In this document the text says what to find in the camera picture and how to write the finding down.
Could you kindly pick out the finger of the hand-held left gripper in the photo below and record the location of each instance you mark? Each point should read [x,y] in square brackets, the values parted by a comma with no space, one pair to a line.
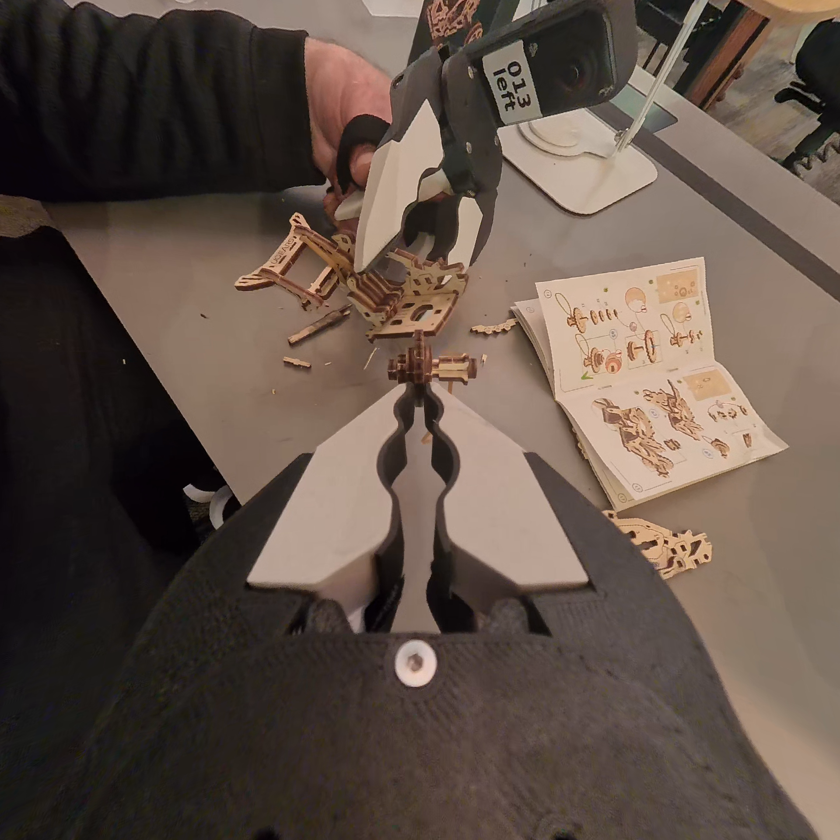
[394,190]
[471,229]

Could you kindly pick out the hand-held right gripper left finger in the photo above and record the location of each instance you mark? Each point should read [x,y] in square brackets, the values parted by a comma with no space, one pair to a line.
[321,525]

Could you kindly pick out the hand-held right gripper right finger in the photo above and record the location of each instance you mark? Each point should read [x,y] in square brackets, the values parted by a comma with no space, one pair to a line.
[512,525]

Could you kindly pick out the wooden wheel axle assembly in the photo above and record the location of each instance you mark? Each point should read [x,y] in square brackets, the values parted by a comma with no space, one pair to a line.
[413,367]

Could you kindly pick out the person's left forearm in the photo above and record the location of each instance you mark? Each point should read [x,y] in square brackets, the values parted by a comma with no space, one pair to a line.
[164,98]

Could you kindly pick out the dark model kit box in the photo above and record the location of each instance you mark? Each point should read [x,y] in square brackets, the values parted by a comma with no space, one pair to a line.
[446,19]

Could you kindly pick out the person's left hand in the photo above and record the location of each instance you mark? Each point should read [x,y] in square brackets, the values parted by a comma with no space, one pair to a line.
[344,85]

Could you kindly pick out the flat wooden strip part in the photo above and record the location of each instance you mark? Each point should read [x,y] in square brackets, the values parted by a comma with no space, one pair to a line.
[495,327]

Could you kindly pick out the white shoe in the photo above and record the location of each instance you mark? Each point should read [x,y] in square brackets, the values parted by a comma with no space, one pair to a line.
[220,505]

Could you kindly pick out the white desk stand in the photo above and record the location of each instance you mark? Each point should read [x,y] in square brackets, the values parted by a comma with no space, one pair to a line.
[590,177]

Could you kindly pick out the wooden stick part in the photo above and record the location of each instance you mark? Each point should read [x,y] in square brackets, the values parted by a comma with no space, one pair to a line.
[321,325]

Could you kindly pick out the wooden toothpick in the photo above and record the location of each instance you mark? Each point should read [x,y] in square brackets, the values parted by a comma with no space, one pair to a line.
[371,359]

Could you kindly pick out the small wooden peg part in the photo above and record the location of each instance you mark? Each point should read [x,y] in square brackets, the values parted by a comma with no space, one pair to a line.
[296,362]

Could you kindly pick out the flat wooden cutout sheet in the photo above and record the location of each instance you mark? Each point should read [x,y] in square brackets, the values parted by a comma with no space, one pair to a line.
[676,551]

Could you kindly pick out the open instruction booklet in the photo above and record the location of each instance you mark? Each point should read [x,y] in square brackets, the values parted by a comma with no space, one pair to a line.
[656,367]

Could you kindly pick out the person's legs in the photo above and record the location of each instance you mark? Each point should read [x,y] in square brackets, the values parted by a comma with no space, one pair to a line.
[65,459]

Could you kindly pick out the round wooden side table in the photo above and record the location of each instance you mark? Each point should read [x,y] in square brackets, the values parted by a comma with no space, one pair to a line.
[728,52]

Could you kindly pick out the black office chair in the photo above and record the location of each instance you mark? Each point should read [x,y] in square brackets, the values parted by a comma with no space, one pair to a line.
[814,65]

